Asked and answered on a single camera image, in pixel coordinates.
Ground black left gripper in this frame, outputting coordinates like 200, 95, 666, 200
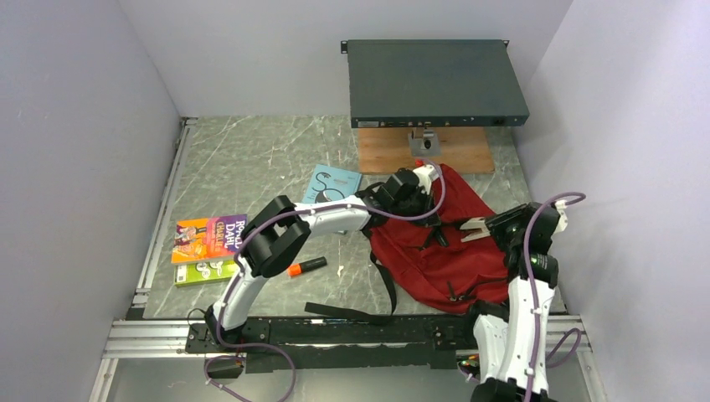
391, 186, 441, 229

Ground red fabric backpack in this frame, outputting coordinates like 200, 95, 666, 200
365, 165, 508, 314

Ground light blue cat notebook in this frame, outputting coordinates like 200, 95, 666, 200
296, 164, 369, 237

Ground orange black highlighter marker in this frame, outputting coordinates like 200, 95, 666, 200
286, 256, 327, 277

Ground grey beige pliers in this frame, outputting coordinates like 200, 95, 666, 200
459, 217, 491, 243

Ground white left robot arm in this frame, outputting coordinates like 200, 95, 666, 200
204, 161, 445, 352

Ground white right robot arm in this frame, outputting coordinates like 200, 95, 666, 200
461, 203, 565, 401

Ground wooden board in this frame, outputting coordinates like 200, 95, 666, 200
357, 127, 495, 174

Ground Roald Dahl Charlie book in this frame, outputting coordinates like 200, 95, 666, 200
171, 214, 248, 265

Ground green book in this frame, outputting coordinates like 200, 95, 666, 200
174, 260, 239, 287

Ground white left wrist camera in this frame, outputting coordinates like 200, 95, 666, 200
413, 162, 440, 194

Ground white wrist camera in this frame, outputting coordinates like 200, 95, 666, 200
553, 198, 569, 234
413, 162, 440, 194

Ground grey metal camera mount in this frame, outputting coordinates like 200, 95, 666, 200
407, 127, 441, 158

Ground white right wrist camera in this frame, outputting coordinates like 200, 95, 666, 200
553, 198, 569, 234

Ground dark rack-mount network switch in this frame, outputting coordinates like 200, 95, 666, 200
340, 39, 530, 128

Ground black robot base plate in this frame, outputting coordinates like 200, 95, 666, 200
184, 315, 477, 374

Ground aluminium rail frame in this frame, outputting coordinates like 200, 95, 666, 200
90, 116, 610, 401

